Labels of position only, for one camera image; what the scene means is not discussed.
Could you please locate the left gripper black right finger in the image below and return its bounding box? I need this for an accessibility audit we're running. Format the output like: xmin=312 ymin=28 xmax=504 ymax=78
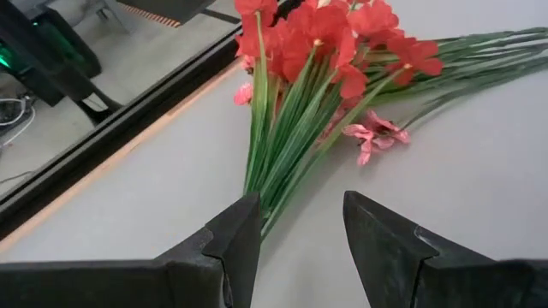
xmin=342 ymin=190 xmax=548 ymax=308

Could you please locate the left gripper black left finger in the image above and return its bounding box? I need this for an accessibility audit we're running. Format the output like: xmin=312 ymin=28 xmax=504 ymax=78
xmin=0 ymin=192 xmax=263 ymax=308

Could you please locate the pink artificial flower bunch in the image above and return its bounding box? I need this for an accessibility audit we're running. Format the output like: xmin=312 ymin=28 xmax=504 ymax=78
xmin=233 ymin=26 xmax=548 ymax=168

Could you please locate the red artificial flower bunch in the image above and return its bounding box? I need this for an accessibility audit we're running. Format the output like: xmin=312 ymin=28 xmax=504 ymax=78
xmin=233 ymin=0 xmax=446 ymax=240

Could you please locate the dark striped-edge floor mat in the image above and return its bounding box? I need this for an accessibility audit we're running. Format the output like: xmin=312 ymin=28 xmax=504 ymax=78
xmin=115 ymin=0 xmax=217 ymax=29

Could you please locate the black aluminium table frame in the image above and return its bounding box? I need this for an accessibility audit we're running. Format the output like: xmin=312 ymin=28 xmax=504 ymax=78
xmin=0 ymin=25 xmax=245 ymax=240

